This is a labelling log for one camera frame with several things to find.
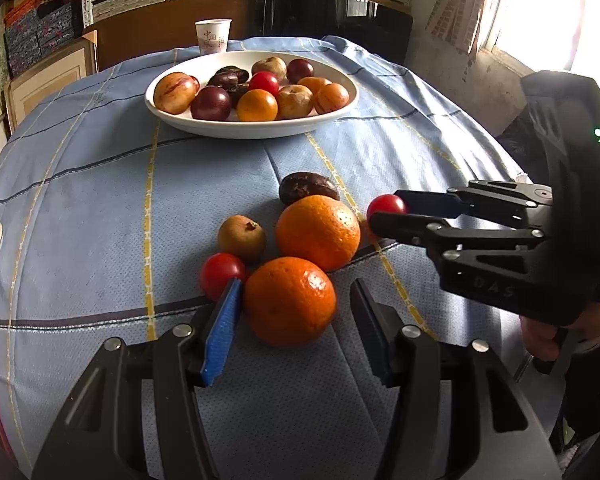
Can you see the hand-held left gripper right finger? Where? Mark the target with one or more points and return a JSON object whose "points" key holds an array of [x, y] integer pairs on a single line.
{"points": [[367, 330]]}

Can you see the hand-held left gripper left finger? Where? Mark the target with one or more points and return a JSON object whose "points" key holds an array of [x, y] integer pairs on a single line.
{"points": [[222, 330]]}

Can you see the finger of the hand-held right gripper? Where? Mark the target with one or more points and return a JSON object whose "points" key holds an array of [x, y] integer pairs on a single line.
{"points": [[410, 225], [430, 202]]}

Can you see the small red cherry tomato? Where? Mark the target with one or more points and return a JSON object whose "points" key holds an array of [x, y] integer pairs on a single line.
{"points": [[195, 81], [382, 205]]}

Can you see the orange striped apple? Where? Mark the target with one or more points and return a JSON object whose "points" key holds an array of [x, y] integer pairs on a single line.
{"points": [[331, 98]]}

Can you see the dark purple plum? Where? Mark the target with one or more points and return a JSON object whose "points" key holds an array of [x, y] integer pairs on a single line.
{"points": [[300, 70], [211, 103]]}

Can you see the small orange mandarin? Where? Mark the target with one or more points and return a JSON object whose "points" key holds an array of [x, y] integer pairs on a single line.
{"points": [[256, 106], [314, 84]]}

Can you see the white oval bowl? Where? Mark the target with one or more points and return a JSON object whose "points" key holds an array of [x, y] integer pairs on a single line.
{"points": [[230, 130]]}

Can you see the dark water chestnut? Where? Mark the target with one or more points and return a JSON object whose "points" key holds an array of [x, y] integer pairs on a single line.
{"points": [[222, 81], [234, 73], [240, 94]]}

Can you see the yellow streaked pepino melon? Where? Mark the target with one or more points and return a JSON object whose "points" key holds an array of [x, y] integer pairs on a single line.
{"points": [[174, 92]]}

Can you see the person's right forearm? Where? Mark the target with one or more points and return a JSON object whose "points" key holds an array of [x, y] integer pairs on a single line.
{"points": [[590, 395]]}

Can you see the person's right hand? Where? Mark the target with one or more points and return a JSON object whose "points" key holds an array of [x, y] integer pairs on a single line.
{"points": [[540, 335]]}

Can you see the small brown speckled fruit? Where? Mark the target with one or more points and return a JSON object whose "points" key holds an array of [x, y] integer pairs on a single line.
{"points": [[241, 237]]}

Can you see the dark purple passion fruit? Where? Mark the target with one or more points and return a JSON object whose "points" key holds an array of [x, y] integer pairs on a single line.
{"points": [[307, 187]]}

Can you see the white-framed window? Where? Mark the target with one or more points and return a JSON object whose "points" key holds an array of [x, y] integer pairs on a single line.
{"points": [[555, 10]]}

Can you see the black glossy screen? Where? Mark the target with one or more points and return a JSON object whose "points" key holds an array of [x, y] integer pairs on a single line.
{"points": [[320, 15]]}

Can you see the white paper cup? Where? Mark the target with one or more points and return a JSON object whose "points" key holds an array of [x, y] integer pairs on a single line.
{"points": [[212, 35]]}

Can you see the beige framed panel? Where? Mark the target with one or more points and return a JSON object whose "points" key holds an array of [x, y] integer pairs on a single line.
{"points": [[45, 80]]}

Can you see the brown wooden cabinet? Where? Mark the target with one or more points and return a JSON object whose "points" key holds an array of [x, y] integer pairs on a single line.
{"points": [[155, 30]]}

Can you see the stack of patterned boxes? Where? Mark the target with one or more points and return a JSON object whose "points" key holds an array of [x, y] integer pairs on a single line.
{"points": [[40, 35]]}

